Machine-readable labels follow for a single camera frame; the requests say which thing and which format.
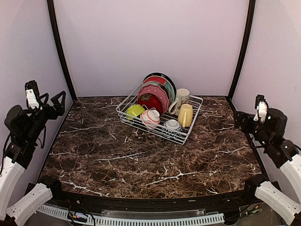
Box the red floral plate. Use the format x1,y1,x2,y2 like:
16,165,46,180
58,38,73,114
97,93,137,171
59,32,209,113
138,93,163,115

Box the white patterned mug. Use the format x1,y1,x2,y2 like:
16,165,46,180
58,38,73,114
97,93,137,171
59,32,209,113
168,88,190,116

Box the black front table rail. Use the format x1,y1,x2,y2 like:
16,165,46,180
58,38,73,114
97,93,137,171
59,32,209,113
46,190,263,218

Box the yellow mug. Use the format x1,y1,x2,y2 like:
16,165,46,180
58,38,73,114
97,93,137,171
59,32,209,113
178,104,193,128

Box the lime green bowl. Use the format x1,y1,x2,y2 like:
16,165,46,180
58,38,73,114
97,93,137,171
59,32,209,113
126,104,145,120

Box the black left frame post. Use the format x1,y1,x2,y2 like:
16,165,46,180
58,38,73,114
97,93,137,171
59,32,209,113
47,0,77,102

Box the white slotted cable duct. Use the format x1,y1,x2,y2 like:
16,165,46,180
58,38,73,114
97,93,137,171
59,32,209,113
37,205,224,226

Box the black plate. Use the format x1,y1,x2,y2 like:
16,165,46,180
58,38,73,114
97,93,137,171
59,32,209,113
144,72,176,88

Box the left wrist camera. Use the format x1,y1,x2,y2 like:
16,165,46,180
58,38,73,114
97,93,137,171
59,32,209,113
24,80,40,109

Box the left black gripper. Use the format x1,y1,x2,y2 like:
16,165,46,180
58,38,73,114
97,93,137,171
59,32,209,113
26,91,66,143

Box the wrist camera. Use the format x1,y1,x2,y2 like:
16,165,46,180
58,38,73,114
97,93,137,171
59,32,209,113
24,80,40,109
253,95,269,123

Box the white and red bowl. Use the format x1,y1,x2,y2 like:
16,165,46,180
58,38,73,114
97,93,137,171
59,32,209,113
140,109,160,129

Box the black right frame post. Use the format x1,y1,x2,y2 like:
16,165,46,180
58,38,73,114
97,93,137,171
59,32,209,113
227,0,256,102

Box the blue and white bowl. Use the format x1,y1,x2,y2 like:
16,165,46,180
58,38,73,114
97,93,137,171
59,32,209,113
162,119,182,138

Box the red and teal plate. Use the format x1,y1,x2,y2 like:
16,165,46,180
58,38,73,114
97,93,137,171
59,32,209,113
143,75,176,104

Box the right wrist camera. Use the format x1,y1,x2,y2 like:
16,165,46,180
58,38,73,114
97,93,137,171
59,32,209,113
253,95,269,123

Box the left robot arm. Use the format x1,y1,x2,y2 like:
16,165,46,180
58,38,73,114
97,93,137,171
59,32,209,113
0,89,66,226

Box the light teal plate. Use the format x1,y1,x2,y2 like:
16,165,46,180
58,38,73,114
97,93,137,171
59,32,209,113
142,81,173,103

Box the white wire dish rack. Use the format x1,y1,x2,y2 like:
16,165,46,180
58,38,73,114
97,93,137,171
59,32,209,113
116,84,203,145

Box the black frame post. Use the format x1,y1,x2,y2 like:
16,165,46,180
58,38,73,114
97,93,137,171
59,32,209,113
47,0,77,102
227,0,256,102

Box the pink dotted scalloped plate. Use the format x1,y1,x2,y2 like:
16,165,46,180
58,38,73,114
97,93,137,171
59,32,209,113
138,84,169,113

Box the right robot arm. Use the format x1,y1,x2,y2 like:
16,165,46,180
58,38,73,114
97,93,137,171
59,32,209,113
234,108,301,226

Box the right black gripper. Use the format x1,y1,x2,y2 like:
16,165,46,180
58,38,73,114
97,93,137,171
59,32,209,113
234,111,272,149

